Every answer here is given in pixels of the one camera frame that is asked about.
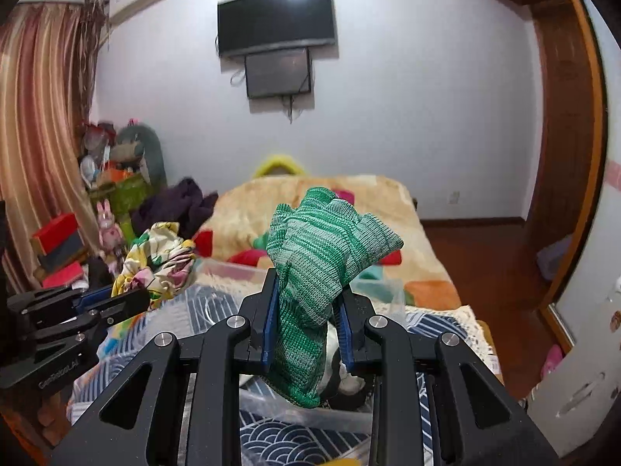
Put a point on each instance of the blue wave pattern sheet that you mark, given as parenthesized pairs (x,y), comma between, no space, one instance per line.
(291,446)

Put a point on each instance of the grey green plush toy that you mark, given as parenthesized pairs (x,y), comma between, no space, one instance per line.
(153,148)

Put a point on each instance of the beige printed blanket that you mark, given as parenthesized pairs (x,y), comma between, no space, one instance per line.
(247,204)

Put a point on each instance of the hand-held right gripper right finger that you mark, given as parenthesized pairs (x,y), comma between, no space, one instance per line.
(346,335)

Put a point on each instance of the pink rabbit doll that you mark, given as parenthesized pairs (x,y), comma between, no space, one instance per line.
(109,233)

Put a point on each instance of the grey bag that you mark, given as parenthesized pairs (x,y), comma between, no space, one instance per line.
(555,257)

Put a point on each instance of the green striped knit glove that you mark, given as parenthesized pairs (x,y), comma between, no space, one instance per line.
(310,262)

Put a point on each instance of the pile of toys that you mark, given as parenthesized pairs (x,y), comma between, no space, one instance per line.
(97,155)

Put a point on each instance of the floral yellow cloth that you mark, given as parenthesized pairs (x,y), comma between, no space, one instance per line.
(160,262)

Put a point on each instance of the pink slippers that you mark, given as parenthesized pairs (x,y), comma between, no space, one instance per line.
(554,360)

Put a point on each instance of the clear plastic storage box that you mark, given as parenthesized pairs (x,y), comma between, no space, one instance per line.
(303,417)

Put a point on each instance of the dark purple cloth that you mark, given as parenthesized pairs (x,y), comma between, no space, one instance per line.
(174,204)

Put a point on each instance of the yellow plush toy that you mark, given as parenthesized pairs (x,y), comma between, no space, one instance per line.
(271,162)

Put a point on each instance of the black wall television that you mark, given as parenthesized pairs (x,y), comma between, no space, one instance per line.
(276,14)

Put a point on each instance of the white cabinet door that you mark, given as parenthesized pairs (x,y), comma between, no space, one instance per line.
(596,340)

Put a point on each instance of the brown wooden wardrobe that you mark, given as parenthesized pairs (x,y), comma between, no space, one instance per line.
(563,121)

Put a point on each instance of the striped pink curtain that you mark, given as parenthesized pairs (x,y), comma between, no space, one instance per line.
(39,121)

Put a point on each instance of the pink flat box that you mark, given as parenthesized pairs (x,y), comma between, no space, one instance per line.
(63,274)

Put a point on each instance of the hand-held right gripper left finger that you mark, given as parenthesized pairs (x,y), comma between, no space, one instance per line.
(269,323)

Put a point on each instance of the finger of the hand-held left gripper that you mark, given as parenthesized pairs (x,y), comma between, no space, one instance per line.
(97,293)
(123,306)

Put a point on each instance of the grey wall panel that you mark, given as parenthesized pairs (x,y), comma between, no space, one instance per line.
(277,74)

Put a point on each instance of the red and grey box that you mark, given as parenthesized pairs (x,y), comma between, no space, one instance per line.
(58,235)

